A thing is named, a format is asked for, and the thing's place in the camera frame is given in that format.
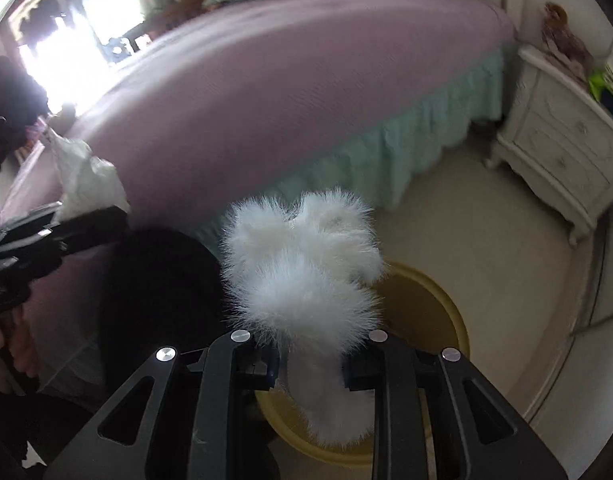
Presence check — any white tissue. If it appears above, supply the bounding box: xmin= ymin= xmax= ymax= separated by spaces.
xmin=45 ymin=127 xmax=130 ymax=222

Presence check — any white fluffy fur piece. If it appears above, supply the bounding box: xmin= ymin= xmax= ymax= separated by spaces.
xmin=222 ymin=188 xmax=385 ymax=446

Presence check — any yellow trash bin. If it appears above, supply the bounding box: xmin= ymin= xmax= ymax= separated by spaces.
xmin=256 ymin=262 xmax=471 ymax=479

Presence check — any person's left hand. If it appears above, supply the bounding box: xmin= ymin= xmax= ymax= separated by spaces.
xmin=0 ymin=306 xmax=41 ymax=393

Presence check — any wooden desk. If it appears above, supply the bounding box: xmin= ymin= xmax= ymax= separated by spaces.
xmin=145 ymin=0 xmax=204 ymax=34

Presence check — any white ornate nightstand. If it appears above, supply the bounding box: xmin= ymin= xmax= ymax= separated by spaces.
xmin=485 ymin=44 xmax=613 ymax=246

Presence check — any stack of books and papers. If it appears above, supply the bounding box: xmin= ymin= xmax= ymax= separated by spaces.
xmin=587 ymin=52 xmax=613 ymax=116

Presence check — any brown doll on nightstand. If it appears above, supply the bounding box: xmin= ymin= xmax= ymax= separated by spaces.
xmin=541 ymin=2 xmax=594 ymax=84

